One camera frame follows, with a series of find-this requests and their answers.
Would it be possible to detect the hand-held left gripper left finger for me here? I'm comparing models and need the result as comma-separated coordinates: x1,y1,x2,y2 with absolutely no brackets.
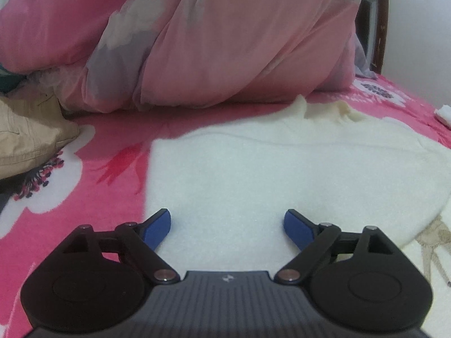
63,208,180,285

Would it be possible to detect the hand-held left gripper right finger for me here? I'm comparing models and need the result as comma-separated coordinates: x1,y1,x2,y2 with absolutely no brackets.
275,208,393,285

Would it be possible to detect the white fleece sweater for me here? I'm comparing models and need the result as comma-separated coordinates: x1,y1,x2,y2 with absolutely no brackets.
143,95,451,338

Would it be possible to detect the pink floral bed blanket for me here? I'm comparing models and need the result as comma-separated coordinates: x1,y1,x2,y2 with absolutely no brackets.
0,74,451,338

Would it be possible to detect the beige folded garment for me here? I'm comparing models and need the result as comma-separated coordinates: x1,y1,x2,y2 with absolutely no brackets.
0,93,80,180

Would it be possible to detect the grey cloth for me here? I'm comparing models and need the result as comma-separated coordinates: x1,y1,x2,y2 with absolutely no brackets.
352,32,379,78

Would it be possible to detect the pink floral quilt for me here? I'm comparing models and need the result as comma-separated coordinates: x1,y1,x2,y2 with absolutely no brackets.
0,0,363,113

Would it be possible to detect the teal patterned cloth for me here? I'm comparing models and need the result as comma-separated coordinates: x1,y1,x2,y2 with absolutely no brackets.
0,63,27,94

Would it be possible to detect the dark door frame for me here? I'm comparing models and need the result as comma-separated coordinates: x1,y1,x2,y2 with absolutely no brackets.
356,0,388,74

